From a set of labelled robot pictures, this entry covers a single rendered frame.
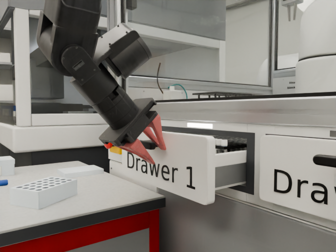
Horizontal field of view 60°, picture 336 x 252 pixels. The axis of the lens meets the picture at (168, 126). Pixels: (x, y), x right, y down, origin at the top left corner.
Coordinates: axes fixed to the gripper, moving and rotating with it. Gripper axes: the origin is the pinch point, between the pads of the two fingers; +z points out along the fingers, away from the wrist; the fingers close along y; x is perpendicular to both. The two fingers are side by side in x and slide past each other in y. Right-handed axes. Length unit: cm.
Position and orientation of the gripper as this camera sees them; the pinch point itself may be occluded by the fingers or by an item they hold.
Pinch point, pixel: (155, 153)
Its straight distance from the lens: 54.1
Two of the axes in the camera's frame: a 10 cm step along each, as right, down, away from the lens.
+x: -6.0, -0.3, 8.0
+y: 5.8, -7.1, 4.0
